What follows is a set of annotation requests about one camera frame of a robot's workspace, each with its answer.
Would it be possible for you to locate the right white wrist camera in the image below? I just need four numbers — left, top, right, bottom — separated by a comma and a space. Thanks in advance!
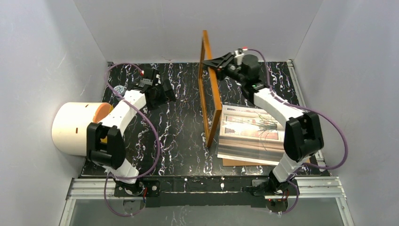
234, 47, 248, 65

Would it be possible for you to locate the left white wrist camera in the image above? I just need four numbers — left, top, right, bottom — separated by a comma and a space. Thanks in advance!
139, 68, 158, 86

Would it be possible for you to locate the brown cardboard backing board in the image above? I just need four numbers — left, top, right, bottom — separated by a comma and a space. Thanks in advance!
222, 103, 312, 167

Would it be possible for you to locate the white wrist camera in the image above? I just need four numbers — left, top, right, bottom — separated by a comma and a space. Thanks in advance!
139, 68, 158, 86
234, 47, 248, 65

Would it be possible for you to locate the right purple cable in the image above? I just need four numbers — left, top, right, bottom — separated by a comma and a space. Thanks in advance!
244, 48, 349, 216

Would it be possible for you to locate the small blue white jar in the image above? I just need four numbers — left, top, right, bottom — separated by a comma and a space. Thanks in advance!
113, 85, 127, 98

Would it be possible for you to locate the aluminium rail base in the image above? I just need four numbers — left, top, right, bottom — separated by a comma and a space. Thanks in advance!
60, 176, 354, 226

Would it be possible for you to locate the brown wooden photo frame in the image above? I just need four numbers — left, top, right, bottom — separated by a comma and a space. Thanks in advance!
198, 30, 223, 148

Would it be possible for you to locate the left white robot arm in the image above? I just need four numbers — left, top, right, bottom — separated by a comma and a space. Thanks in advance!
86, 68, 176, 184

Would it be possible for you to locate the printed photo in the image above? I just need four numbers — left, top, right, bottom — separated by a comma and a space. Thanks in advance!
215, 104, 289, 166

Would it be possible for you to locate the white cylinder with coloured lid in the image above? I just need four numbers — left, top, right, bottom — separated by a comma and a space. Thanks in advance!
52, 102, 113, 156

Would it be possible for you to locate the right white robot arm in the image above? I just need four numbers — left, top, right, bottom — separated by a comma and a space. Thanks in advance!
202, 49, 324, 191

